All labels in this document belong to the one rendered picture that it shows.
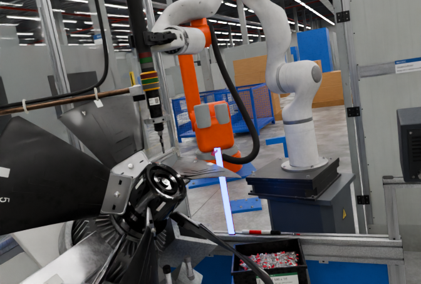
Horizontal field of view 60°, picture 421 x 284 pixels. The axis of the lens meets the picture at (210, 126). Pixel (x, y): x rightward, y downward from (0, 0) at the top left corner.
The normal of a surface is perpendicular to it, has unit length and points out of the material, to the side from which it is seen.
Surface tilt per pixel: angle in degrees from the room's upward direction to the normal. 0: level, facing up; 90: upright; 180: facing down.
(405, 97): 90
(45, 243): 50
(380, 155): 90
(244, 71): 90
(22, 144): 73
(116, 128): 43
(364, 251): 90
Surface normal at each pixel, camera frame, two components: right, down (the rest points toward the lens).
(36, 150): 0.62, -0.27
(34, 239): 0.59, -0.70
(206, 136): 0.09, 0.14
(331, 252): -0.38, 0.21
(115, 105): 0.13, -0.72
